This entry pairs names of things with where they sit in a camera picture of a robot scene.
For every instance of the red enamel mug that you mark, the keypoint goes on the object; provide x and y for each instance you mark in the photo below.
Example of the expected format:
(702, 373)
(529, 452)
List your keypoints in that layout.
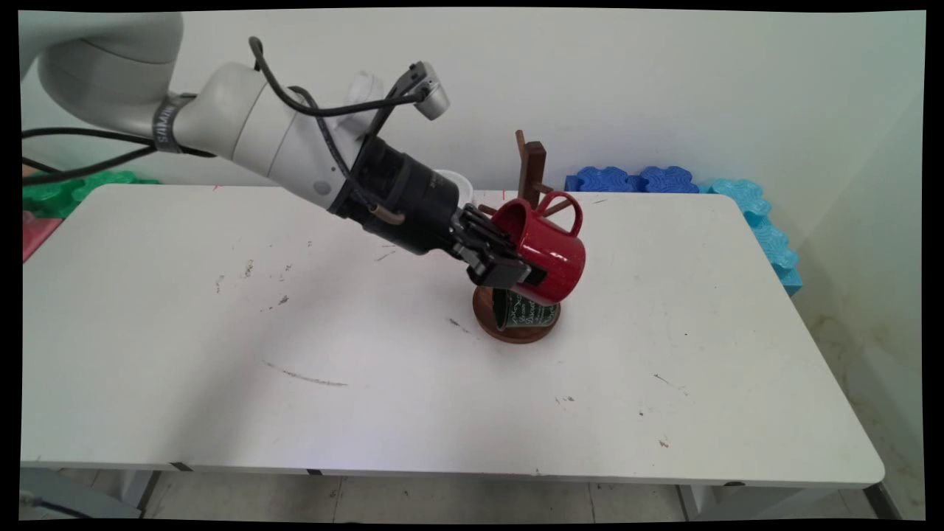
(549, 254)

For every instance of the brown wooden mug tree stand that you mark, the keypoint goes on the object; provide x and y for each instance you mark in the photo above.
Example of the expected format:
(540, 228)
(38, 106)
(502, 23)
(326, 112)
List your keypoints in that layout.
(532, 166)

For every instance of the white plastic cup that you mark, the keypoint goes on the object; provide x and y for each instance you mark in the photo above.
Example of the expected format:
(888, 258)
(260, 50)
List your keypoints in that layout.
(461, 188)

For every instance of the white table leg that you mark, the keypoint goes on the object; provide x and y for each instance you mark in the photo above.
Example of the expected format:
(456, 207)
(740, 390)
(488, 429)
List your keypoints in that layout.
(136, 487)
(704, 501)

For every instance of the green enamel mug white print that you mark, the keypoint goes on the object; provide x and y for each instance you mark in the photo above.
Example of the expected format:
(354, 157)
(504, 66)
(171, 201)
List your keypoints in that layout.
(527, 313)

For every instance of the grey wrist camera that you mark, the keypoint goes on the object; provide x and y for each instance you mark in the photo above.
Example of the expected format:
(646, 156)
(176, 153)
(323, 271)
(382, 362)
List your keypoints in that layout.
(431, 92)

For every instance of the green foam mat tile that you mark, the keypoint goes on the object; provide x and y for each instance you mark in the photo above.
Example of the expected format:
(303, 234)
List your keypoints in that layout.
(55, 195)

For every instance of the light blue foam mat tile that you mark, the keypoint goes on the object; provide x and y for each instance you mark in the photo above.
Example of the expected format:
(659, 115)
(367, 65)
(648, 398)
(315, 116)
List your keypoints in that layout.
(767, 236)

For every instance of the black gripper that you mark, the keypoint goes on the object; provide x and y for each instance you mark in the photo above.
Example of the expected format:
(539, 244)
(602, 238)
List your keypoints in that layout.
(405, 199)

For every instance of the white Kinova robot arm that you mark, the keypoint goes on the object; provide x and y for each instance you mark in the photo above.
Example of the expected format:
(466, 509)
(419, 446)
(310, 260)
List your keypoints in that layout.
(251, 125)

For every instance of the red foam mat tile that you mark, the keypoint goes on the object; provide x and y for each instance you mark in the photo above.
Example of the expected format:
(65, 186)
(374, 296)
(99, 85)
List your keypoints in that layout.
(37, 232)

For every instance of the dark blue foam mat tile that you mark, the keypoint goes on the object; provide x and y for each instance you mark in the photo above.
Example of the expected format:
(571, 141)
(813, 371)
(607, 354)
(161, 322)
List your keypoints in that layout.
(667, 179)
(601, 179)

